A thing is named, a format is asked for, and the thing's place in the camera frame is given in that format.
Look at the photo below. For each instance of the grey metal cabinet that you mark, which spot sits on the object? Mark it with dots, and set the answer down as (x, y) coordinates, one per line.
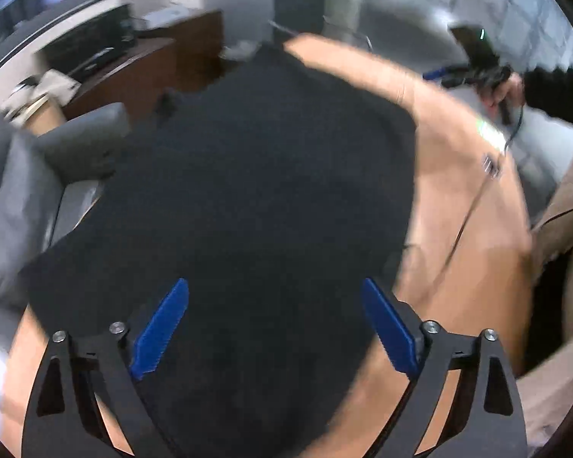
(234, 0)

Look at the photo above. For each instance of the person's right hand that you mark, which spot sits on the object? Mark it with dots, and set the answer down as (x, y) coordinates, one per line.
(511, 93)

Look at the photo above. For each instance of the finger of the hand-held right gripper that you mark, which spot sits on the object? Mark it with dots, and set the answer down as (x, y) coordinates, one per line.
(436, 75)

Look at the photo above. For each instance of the black monitor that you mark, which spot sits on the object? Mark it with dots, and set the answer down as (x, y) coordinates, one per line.
(86, 43)

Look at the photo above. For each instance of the grey leather armchair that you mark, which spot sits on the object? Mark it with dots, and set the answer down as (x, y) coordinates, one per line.
(19, 191)

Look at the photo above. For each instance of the dark wooden cabinet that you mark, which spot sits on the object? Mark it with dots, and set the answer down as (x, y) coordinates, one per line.
(181, 52)

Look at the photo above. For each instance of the black office chair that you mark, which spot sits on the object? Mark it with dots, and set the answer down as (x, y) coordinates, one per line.
(296, 0)

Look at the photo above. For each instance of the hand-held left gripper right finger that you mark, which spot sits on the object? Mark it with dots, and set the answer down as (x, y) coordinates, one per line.
(391, 329)

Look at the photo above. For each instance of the black fleece jacket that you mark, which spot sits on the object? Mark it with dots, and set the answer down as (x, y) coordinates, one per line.
(243, 200)

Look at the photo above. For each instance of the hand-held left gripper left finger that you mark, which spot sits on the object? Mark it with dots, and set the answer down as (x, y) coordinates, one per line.
(162, 329)

